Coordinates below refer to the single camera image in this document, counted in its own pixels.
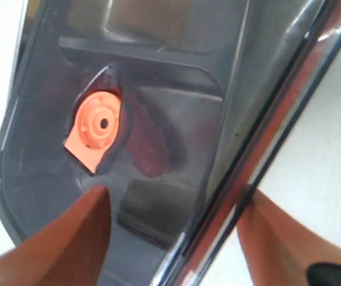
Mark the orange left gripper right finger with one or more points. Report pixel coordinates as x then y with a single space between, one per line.
281 251

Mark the red sausage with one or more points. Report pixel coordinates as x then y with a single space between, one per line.
144 132

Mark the stainless steel lunchbox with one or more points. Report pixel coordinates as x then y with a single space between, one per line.
282 63

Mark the dark transparent lunchbox lid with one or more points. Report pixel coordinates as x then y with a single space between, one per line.
177 107

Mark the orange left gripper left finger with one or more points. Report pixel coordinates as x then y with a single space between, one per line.
68 251

